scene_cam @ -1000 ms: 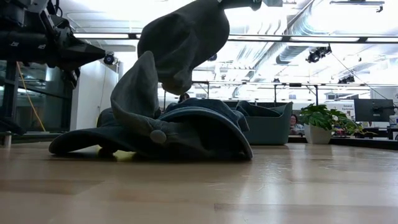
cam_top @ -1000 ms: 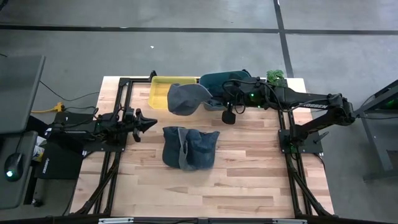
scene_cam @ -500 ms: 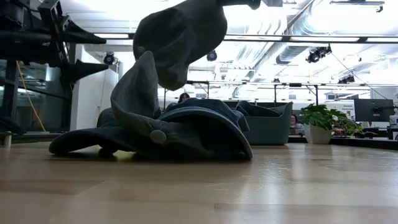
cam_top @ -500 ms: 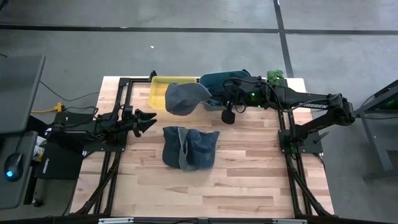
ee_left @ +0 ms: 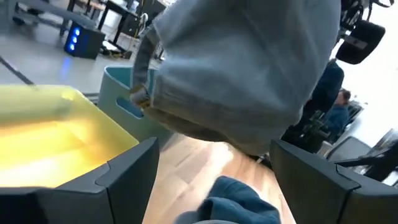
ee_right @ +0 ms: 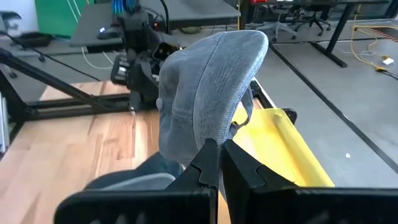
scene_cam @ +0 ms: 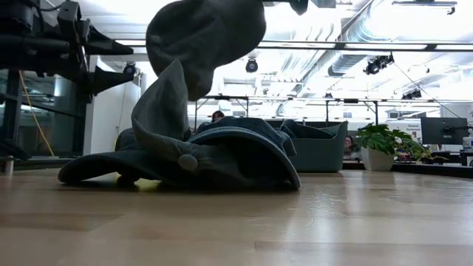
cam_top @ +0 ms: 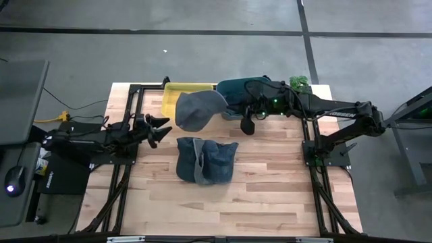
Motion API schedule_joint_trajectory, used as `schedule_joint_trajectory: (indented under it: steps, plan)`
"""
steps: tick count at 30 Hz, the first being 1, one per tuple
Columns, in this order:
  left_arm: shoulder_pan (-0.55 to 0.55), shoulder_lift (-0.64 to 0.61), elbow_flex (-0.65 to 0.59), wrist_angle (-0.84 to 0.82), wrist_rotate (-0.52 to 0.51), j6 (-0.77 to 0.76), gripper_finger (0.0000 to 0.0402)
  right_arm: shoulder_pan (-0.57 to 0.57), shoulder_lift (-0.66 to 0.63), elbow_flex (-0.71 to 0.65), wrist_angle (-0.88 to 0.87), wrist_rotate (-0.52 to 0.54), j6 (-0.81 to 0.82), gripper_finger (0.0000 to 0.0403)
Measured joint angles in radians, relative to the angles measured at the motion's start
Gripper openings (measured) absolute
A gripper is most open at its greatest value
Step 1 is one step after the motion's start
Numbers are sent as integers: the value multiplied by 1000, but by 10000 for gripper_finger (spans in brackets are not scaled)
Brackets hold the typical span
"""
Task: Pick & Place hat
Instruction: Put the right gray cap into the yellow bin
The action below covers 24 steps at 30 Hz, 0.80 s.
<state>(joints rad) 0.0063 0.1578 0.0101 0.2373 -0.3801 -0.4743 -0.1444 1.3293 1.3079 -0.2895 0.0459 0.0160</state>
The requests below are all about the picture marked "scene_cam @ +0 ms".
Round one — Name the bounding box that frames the yellow hanging cable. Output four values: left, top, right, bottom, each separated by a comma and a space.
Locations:
18, 72, 55, 157

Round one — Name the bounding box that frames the dark blue denim cap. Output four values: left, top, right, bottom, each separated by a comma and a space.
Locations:
58, 127, 174, 185

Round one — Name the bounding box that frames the white plant pot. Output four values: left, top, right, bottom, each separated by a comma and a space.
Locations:
361, 146, 395, 172

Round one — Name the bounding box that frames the green potted plant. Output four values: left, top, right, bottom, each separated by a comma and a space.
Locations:
356, 123, 432, 163

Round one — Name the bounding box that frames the light grey denim cap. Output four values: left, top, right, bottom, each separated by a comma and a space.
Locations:
131, 58, 267, 190

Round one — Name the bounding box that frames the black frame post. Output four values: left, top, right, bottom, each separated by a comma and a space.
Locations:
0, 72, 30, 160

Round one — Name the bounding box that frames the teal plastic bin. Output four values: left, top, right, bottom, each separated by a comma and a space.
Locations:
265, 120, 349, 174

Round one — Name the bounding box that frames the overhead frame bar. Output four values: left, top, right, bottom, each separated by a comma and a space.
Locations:
114, 39, 473, 52

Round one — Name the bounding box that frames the white printed sign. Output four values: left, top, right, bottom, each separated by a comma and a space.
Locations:
395, 120, 422, 143

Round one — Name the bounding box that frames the dark navy denim cap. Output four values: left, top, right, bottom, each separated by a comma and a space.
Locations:
279, 119, 343, 140

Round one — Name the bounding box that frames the black track spotlight cluster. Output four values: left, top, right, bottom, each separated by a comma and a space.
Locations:
364, 53, 395, 76

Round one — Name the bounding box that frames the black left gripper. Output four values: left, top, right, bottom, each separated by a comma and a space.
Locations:
57, 1, 135, 100

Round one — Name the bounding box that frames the black computer monitor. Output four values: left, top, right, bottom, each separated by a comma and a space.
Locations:
420, 117, 469, 146

